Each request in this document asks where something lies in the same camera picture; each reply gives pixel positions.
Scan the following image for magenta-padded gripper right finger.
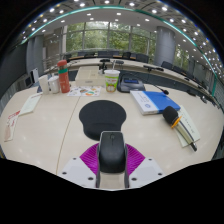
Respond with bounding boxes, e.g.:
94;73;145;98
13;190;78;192
123;143;166;189

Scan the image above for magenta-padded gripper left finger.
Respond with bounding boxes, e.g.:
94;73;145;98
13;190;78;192
57;143;102;189

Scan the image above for black computer mouse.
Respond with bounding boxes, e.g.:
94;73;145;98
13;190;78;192
96;130;128;174

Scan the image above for black mouse pad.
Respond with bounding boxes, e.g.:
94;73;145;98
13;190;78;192
78;99;128;141

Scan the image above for white paper sheet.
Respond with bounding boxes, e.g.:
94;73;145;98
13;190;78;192
173;105;202;148

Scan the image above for blue and white book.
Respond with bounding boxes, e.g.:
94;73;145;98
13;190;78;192
129;90;181;116

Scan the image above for colourful printed leaflet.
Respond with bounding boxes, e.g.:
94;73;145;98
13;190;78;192
66;85;102;98

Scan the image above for black gooseneck microphone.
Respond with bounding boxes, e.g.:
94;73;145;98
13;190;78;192
153;83;170;96

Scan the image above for white printed booklet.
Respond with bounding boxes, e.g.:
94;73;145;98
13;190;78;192
18;92;44;117

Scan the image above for dark desk phone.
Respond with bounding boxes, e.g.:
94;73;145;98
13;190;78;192
116;76;147;94

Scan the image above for white lidded mug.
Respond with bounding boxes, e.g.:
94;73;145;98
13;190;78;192
47;75;61;94

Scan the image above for red bottle with green band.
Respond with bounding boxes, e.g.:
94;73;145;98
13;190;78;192
56;59;71;94

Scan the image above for white paper cup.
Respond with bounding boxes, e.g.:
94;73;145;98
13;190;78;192
37;74;51;95

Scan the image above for beige cardboard box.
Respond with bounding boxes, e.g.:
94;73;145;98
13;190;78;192
74;65;106;88

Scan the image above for green-printed drink cup with straw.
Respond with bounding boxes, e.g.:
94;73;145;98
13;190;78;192
104;68;121;94

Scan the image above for dark office chairs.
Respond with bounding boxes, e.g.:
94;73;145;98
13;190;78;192
63;49;218;98

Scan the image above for ceiling lights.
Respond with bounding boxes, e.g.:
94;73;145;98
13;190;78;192
19;0;218;61

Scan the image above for handheld microphone with orange ring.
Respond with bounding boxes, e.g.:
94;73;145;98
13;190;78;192
162;105;198;153

